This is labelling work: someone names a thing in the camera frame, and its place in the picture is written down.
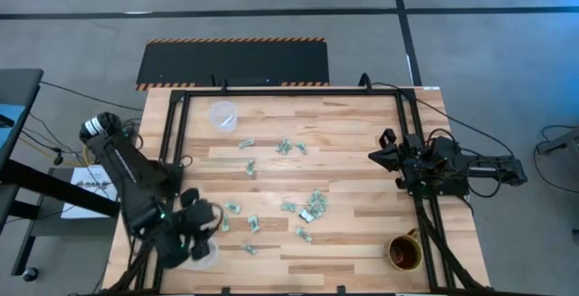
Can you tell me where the black floor cable bundle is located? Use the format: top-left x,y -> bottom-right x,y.
20,112 -> 99,168

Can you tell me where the clear plastic cup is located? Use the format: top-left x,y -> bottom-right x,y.
208,100 -> 240,133
183,236 -> 222,272

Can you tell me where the black cable over table edge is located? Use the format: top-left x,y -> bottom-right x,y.
361,72 -> 517,159

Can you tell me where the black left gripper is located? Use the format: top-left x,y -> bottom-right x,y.
178,186 -> 225,243

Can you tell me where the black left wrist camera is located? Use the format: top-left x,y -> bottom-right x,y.
189,237 -> 212,262

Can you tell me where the black stand beam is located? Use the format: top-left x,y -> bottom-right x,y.
0,158 -> 121,219

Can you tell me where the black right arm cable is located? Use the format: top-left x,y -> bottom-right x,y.
465,155 -> 504,198

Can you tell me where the black looped floor cable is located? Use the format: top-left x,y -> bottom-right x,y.
532,125 -> 579,194

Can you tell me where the yellow floor cable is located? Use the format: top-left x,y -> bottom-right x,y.
17,135 -> 99,168

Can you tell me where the grey equipment stand leg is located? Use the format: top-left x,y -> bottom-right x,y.
536,127 -> 579,156

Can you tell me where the brown ceramic mug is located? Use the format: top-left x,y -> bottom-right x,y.
384,227 -> 424,272

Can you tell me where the black aluminium table frame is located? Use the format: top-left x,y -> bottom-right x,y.
101,85 -> 492,296

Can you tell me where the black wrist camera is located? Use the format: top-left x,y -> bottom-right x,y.
189,237 -> 212,262
378,128 -> 398,149

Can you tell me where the black desk top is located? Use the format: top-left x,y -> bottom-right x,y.
0,68 -> 45,170

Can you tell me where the black hazard-striped floor mat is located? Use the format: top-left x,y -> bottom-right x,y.
135,37 -> 331,92

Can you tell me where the white printed paper sheet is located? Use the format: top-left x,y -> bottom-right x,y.
61,164 -> 119,220

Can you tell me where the black desk leg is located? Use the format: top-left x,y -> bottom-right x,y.
11,234 -> 38,277

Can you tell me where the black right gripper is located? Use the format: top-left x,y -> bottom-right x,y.
368,133 -> 426,177

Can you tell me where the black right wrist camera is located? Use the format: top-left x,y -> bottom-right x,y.
378,128 -> 398,149

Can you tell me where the blue panel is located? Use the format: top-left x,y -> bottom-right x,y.
0,104 -> 27,150

